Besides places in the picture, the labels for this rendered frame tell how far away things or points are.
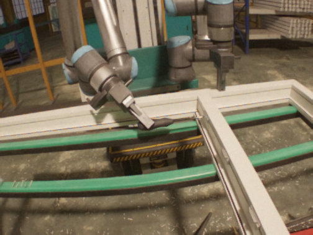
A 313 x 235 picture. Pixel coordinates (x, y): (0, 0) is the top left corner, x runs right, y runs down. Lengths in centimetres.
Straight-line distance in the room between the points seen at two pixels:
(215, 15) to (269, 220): 58
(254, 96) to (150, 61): 84
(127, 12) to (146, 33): 20
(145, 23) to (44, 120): 97
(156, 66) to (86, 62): 88
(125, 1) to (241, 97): 100
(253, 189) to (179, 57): 106
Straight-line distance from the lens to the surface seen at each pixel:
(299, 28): 488
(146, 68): 154
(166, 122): 68
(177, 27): 435
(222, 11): 73
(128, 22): 155
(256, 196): 47
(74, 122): 85
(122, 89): 65
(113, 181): 61
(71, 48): 126
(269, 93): 93
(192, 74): 148
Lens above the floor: 130
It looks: 30 degrees down
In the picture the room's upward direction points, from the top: 7 degrees counter-clockwise
